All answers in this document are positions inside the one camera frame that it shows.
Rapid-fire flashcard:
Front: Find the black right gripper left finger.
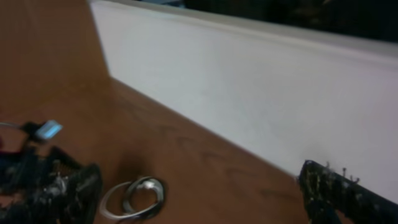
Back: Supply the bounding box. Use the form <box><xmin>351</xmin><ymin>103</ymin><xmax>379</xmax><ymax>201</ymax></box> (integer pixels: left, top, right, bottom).
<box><xmin>1</xmin><ymin>147</ymin><xmax>103</xmax><ymax>224</ymax></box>

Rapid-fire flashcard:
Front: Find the white USB cable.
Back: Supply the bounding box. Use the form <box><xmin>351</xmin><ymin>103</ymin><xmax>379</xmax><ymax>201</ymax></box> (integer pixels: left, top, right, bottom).
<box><xmin>99</xmin><ymin>175</ymin><xmax>167</xmax><ymax>222</ymax></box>

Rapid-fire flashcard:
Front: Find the white back wall board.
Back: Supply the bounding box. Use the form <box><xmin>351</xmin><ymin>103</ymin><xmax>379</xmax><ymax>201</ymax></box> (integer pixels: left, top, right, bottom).
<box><xmin>90</xmin><ymin>1</ymin><xmax>397</xmax><ymax>201</ymax></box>

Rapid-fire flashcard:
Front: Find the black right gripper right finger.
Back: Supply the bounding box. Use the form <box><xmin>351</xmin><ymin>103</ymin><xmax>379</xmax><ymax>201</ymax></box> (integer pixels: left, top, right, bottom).
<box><xmin>298</xmin><ymin>160</ymin><xmax>397</xmax><ymax>223</ymax></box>

